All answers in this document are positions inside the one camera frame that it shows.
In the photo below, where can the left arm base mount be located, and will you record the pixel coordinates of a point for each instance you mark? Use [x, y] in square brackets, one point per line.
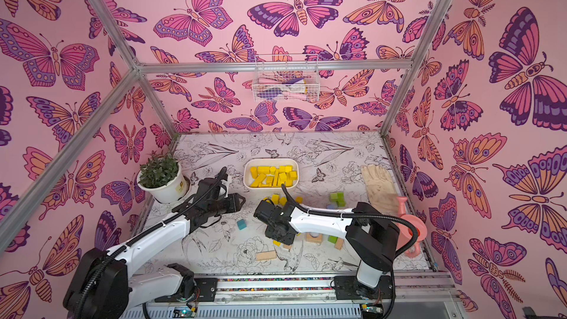
[193, 290]

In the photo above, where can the light green block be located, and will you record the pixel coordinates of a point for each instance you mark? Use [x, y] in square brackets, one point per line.
[338, 198]

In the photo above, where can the potted green plant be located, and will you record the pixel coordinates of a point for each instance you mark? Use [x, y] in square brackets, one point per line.
[162, 176]

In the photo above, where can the white plastic bin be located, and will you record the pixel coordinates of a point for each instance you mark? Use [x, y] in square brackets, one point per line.
[284, 172]

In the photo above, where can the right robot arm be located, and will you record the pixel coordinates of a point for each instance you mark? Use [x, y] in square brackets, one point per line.
[377, 239]

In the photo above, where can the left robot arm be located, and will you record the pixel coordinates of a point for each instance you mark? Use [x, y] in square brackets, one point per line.
[105, 285]

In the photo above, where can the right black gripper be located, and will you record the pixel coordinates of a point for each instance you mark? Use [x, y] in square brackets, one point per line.
[263, 211]

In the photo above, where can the teal block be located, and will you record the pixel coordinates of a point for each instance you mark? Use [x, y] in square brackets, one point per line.
[241, 224]

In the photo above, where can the yellow cylinder block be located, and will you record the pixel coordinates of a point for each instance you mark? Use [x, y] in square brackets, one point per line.
[254, 172]

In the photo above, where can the beige work glove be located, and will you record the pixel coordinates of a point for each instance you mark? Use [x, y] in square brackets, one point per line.
[380, 189]

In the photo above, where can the natural wood arch block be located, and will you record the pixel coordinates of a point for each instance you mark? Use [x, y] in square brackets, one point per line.
[315, 238]

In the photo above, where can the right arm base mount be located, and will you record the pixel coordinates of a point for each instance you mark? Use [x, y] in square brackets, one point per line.
[349, 288]

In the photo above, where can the long yellow block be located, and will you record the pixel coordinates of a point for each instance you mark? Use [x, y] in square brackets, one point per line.
[258, 181]

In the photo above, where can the pink watering can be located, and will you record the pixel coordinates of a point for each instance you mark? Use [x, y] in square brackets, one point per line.
[406, 234]

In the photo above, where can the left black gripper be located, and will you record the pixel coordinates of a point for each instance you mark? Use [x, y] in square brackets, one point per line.
[234, 201]

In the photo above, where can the long natural wood block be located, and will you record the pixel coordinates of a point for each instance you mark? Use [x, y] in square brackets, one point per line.
[266, 256]

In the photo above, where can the wire basket on wall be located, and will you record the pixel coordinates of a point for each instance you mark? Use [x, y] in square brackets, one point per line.
[286, 77]

